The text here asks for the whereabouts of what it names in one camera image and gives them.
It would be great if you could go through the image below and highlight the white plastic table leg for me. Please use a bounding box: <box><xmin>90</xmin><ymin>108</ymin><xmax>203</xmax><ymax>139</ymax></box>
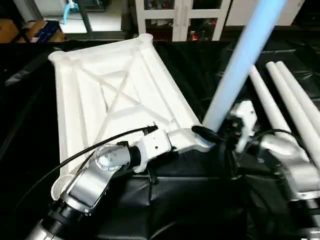
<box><xmin>266</xmin><ymin>61</ymin><xmax>320</xmax><ymax>167</ymax></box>
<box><xmin>277</xmin><ymin>61</ymin><xmax>320</xmax><ymax>132</ymax></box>
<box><xmin>248</xmin><ymin>65</ymin><xmax>292</xmax><ymax>135</ymax></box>
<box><xmin>201</xmin><ymin>0</ymin><xmax>288</xmax><ymax>136</ymax></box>

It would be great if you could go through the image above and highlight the white plastic table top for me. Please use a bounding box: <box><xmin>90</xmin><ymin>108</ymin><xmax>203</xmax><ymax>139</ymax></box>
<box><xmin>48</xmin><ymin>33</ymin><xmax>216</xmax><ymax>201</ymax></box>

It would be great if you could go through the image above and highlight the black work mat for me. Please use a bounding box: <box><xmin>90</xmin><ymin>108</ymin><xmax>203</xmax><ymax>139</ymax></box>
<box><xmin>0</xmin><ymin>37</ymin><xmax>320</xmax><ymax>240</ymax></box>

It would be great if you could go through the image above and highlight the white glass door cabinet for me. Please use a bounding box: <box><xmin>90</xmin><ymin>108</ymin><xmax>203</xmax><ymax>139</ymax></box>
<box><xmin>135</xmin><ymin>0</ymin><xmax>233</xmax><ymax>42</ymax></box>

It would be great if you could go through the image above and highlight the white drawer unit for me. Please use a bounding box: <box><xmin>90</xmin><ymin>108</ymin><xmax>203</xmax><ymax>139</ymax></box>
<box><xmin>225</xmin><ymin>0</ymin><xmax>306</xmax><ymax>27</ymax></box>

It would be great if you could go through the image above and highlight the grey metal pole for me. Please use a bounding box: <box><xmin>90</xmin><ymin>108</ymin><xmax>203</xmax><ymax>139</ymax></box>
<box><xmin>79</xmin><ymin>0</ymin><xmax>96</xmax><ymax>34</ymax></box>

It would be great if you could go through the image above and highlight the blue box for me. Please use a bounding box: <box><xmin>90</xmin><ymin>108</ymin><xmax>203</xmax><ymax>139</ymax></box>
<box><xmin>32</xmin><ymin>21</ymin><xmax>66</xmax><ymax>43</ymax></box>

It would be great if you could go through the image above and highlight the turquoise plastic stool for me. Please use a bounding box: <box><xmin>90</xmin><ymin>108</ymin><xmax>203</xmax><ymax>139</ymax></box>
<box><xmin>64</xmin><ymin>0</ymin><xmax>81</xmax><ymax>24</ymax></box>

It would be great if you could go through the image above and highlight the brown cardboard board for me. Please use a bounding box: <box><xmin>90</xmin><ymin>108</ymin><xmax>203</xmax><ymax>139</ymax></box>
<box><xmin>0</xmin><ymin>19</ymin><xmax>36</xmax><ymax>43</ymax></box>

